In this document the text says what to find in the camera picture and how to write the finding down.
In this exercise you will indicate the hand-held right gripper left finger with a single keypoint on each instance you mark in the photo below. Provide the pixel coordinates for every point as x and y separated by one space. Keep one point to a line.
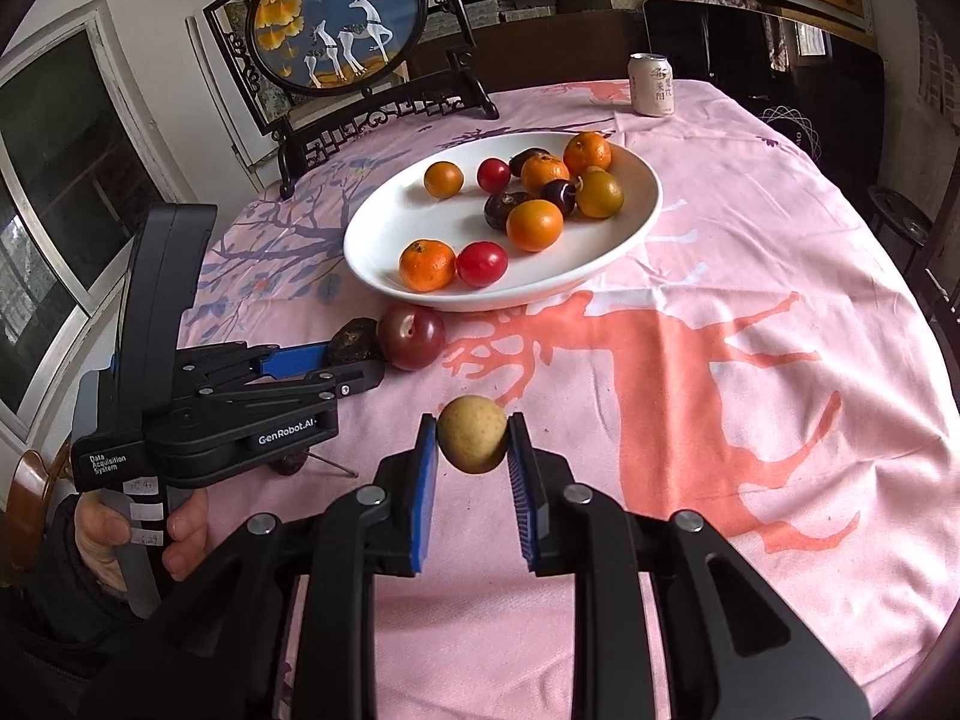
424 495

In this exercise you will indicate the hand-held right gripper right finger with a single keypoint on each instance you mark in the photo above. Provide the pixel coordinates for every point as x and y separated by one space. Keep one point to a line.
521 495

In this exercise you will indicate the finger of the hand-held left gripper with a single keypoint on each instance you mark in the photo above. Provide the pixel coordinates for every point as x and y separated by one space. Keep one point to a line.
296 358
352 379

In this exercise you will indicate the large reddish purple plum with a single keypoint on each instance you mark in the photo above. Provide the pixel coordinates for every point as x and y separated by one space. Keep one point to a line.
410 337

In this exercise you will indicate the tan longan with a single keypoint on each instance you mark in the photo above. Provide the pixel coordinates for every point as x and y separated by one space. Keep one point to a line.
472 435

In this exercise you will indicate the small dark cherry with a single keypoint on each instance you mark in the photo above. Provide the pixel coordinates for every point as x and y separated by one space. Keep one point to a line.
289 465

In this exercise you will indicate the tangerine with green stem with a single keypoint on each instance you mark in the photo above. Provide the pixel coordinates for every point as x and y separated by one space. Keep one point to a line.
427 265

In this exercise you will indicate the white round plate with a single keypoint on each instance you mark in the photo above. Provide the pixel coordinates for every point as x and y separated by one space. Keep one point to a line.
390 232

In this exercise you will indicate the red cherry tomato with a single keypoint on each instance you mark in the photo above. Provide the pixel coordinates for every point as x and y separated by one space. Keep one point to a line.
493 175
482 263

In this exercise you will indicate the dark plum with stem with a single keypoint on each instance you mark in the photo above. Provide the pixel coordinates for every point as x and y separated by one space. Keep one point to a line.
559 196

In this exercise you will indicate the dark brown date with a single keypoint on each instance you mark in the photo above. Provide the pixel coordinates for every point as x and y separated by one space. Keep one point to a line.
525 160

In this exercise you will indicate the greenish yellow orange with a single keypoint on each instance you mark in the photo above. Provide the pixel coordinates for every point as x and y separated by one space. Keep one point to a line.
600 193

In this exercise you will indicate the large bumpy tangerine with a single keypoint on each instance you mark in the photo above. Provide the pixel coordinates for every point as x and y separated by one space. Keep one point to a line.
587 154

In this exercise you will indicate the person's left hand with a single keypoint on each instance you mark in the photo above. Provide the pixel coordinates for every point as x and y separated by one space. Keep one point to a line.
187 532

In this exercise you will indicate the brown wooden chair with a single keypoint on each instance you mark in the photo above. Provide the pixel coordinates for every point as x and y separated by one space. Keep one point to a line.
26 487

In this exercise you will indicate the white framed window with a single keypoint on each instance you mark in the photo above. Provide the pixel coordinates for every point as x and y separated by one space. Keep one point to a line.
60 187

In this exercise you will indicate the pink printed tablecloth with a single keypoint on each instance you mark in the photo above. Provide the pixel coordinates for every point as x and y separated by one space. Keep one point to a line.
750 427

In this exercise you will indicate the white framed panel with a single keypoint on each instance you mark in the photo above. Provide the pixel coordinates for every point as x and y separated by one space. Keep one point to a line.
217 105

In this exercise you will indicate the round deer painting table screen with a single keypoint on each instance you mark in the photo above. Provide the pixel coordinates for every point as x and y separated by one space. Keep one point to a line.
337 15

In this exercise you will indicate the silver beverage can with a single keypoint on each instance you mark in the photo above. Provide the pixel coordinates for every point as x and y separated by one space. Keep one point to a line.
652 86

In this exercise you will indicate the dark round stool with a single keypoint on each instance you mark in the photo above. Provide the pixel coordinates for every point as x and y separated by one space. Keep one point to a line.
904 221

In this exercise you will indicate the dark wooden slatted chair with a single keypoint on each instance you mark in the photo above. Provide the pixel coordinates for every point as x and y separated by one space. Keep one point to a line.
946 277

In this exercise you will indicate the black cabinet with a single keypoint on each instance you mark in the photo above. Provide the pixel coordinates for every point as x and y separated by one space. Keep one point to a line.
720 37

